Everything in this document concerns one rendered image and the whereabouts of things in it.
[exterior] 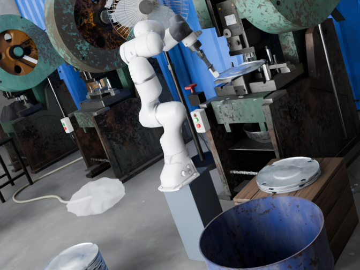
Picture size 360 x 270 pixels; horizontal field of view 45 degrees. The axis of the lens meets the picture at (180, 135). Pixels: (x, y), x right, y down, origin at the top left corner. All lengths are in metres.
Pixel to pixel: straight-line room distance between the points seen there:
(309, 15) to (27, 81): 3.52
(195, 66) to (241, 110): 2.15
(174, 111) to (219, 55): 2.35
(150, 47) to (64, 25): 1.50
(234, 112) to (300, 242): 1.03
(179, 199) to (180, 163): 0.18
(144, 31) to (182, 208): 0.87
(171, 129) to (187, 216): 0.45
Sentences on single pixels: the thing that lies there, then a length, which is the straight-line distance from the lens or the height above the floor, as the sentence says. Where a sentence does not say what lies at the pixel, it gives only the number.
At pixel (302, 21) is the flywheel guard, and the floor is 0.97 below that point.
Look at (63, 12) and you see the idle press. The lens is 3.41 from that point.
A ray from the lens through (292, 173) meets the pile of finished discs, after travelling 2.01.
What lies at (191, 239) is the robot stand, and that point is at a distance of 2.25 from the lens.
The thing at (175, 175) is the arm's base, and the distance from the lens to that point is 2.04.
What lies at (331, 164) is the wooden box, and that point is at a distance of 2.09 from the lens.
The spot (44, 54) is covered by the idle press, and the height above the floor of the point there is 1.21.
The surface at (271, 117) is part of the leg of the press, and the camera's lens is 2.29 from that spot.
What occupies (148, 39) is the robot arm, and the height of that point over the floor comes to 1.14.
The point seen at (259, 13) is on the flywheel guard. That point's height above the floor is 1.08.
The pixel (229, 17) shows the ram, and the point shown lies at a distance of 2.52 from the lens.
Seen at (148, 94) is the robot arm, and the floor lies 0.91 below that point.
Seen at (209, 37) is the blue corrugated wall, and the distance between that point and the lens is 4.31.
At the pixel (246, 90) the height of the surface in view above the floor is 0.67.
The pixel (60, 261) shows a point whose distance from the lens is 2.36.
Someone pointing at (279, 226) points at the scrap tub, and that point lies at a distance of 1.71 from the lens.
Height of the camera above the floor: 1.24
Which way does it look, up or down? 16 degrees down
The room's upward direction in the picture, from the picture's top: 19 degrees counter-clockwise
